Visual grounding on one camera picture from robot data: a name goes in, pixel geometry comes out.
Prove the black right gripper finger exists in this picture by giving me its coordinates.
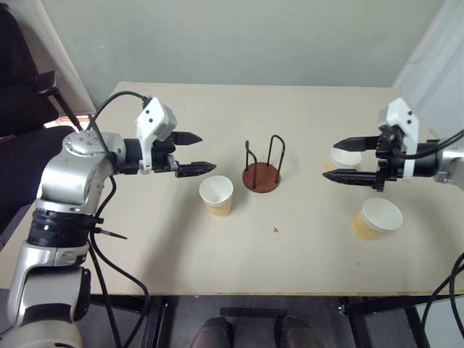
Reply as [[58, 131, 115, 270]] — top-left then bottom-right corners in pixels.
[[332, 135, 380, 154], [322, 167, 380, 188]]

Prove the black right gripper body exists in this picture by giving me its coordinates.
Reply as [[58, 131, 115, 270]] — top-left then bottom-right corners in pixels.
[[372, 131, 405, 193]]

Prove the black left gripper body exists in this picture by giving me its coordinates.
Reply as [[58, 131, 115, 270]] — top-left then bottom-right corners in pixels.
[[150, 140, 181, 178]]

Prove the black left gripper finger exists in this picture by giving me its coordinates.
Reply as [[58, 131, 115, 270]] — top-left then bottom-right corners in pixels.
[[175, 161, 218, 179], [170, 131, 203, 147]]

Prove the yellow paper cup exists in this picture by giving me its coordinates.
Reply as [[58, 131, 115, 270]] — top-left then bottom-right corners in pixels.
[[323, 146, 363, 173], [198, 175, 234, 219], [349, 197, 405, 241]]

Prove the black zip tie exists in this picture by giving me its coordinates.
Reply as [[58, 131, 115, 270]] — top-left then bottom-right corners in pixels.
[[94, 225, 128, 241]]

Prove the beige board panel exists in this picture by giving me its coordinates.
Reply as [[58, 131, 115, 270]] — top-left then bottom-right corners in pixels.
[[31, 0, 98, 115]]

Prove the dark rounded shape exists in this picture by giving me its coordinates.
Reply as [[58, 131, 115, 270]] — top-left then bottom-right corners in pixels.
[[273, 314, 317, 348], [189, 315, 234, 348]]

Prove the black office chair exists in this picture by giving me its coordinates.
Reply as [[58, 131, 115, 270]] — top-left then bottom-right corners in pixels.
[[0, 6, 96, 236]]

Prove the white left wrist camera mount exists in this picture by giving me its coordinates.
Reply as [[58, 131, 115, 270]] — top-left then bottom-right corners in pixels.
[[135, 96, 179, 172]]

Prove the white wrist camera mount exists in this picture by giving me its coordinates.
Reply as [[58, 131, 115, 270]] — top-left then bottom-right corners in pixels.
[[376, 96, 422, 181], [135, 96, 179, 172]]

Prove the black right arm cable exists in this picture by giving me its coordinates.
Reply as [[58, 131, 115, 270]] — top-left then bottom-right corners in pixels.
[[392, 129, 464, 348]]

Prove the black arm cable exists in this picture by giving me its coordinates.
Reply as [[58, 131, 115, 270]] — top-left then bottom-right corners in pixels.
[[86, 90, 152, 348], [392, 129, 464, 348]]

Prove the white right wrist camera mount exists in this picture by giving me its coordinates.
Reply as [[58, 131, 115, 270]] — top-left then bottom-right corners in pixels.
[[376, 96, 422, 181]]

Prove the brown round cup holder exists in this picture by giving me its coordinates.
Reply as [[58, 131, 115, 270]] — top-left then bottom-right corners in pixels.
[[241, 134, 286, 194]]

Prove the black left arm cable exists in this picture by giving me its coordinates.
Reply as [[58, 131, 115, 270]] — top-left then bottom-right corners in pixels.
[[86, 90, 152, 348]]

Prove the black metal table frame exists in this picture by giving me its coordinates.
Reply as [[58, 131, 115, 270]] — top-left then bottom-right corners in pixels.
[[88, 294, 452, 348]]

